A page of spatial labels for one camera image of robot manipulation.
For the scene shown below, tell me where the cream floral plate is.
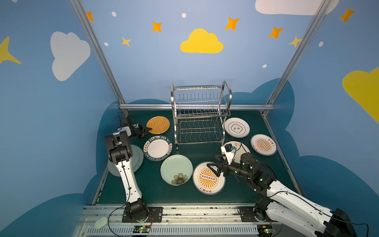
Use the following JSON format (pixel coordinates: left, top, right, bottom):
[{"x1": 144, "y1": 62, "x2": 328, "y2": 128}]
[{"x1": 226, "y1": 141, "x2": 250, "y2": 163}]

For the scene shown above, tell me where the stainless steel dish rack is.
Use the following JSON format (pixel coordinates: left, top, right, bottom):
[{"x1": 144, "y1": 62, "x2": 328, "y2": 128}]
[{"x1": 171, "y1": 81, "x2": 232, "y2": 150}]

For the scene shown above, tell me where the orange sunburst plate front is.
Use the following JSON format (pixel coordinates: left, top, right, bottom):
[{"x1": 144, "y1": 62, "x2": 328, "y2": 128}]
[{"x1": 192, "y1": 162, "x2": 226, "y2": 195}]

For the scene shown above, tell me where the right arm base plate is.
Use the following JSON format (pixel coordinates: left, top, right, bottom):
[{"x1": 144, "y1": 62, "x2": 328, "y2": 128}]
[{"x1": 237, "y1": 206, "x2": 268, "y2": 222}]

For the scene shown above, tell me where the white plate grey emblem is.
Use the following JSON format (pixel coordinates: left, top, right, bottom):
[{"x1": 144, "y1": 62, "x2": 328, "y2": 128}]
[{"x1": 224, "y1": 118, "x2": 250, "y2": 138}]

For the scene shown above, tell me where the white plate dark lettered rim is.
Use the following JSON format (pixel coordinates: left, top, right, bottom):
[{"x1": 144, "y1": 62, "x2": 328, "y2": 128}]
[{"x1": 143, "y1": 135, "x2": 173, "y2": 162}]

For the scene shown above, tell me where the left aluminium frame post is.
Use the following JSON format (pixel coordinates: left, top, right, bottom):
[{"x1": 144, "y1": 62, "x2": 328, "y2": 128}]
[{"x1": 70, "y1": 0, "x2": 129, "y2": 116}]

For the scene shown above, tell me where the light green flower plate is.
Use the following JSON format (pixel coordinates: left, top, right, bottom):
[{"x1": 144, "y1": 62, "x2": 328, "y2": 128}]
[{"x1": 160, "y1": 155, "x2": 193, "y2": 186}]

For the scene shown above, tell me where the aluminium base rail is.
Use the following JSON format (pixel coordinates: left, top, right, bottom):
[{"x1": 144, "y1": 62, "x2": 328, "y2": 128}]
[{"x1": 72, "y1": 203, "x2": 329, "y2": 237}]

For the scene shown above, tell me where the aluminium frame post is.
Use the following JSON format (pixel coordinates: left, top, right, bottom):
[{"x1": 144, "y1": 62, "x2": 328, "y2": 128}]
[
  {"x1": 262, "y1": 0, "x2": 332, "y2": 117},
  {"x1": 70, "y1": 0, "x2": 129, "y2": 116}
]

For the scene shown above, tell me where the right controller board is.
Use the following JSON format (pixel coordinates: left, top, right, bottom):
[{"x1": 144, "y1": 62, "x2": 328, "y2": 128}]
[{"x1": 257, "y1": 225, "x2": 275, "y2": 237}]

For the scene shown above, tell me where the controller board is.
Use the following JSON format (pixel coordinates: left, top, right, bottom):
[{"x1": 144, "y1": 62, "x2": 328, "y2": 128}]
[
  {"x1": 257, "y1": 225, "x2": 275, "y2": 237},
  {"x1": 132, "y1": 226, "x2": 151, "y2": 234}
]

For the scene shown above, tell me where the rear aluminium frame bar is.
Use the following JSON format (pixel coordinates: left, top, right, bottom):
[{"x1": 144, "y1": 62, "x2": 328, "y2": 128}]
[{"x1": 119, "y1": 103, "x2": 274, "y2": 111}]

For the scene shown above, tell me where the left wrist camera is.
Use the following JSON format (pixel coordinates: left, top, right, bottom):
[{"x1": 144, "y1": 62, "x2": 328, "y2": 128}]
[{"x1": 115, "y1": 126, "x2": 131, "y2": 137}]

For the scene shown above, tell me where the orange sunburst plate right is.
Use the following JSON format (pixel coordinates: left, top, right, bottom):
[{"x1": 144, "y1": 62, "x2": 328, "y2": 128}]
[{"x1": 250, "y1": 134, "x2": 277, "y2": 156}]

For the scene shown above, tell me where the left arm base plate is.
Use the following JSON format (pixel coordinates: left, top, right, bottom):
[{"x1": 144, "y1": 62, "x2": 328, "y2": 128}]
[{"x1": 122, "y1": 206, "x2": 163, "y2": 223}]

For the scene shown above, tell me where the plain pale green plate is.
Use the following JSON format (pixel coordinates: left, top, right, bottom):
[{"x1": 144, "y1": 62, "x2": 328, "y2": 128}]
[{"x1": 107, "y1": 145, "x2": 144, "y2": 177}]

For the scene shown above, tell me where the pale green round disc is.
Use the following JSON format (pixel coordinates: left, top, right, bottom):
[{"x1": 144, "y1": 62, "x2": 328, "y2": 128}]
[{"x1": 94, "y1": 217, "x2": 108, "y2": 230}]

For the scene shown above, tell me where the right aluminium frame post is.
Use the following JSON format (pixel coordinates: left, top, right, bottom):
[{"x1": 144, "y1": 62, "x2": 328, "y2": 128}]
[{"x1": 262, "y1": 0, "x2": 332, "y2": 117}]

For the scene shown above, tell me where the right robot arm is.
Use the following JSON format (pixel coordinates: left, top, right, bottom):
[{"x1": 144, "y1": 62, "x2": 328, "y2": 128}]
[{"x1": 207, "y1": 153, "x2": 357, "y2": 237}]

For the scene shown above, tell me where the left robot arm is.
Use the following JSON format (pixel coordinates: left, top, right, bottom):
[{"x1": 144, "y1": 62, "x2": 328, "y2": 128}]
[{"x1": 105, "y1": 116, "x2": 150, "y2": 223}]

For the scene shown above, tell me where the orange sunburst plate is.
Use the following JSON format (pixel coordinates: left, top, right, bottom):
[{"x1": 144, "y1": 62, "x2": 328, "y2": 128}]
[
  {"x1": 250, "y1": 134, "x2": 277, "y2": 156},
  {"x1": 192, "y1": 162, "x2": 226, "y2": 195}
]

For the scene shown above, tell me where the left controller board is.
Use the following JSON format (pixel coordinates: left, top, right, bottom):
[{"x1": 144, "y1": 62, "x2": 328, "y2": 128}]
[{"x1": 132, "y1": 226, "x2": 151, "y2": 234}]

